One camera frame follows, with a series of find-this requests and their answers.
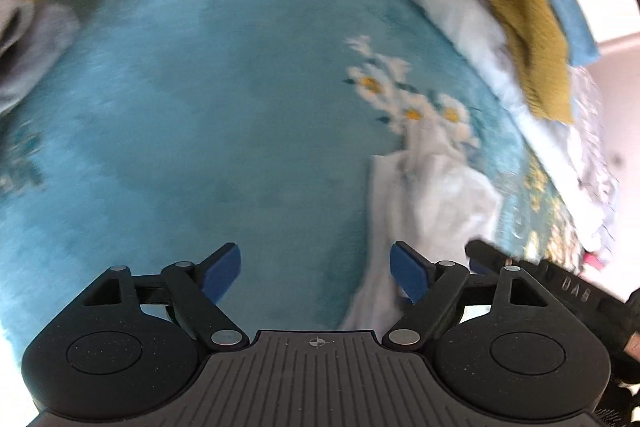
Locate teal floral blanket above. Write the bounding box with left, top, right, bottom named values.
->
left=0, top=0, right=588, bottom=358

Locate grey cloth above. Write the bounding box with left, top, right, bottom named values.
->
left=0, top=0, right=82, bottom=112

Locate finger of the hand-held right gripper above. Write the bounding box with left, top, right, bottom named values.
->
left=465, top=239, right=547, bottom=281

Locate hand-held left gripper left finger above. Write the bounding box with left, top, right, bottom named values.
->
left=82, top=243, right=251, bottom=350

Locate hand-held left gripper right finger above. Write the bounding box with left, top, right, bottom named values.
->
left=384, top=241, right=551, bottom=350

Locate mustard knit sweater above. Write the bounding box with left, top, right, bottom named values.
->
left=400, top=0, right=576, bottom=126

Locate white printed t-shirt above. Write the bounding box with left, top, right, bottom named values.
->
left=339, top=127, right=502, bottom=334

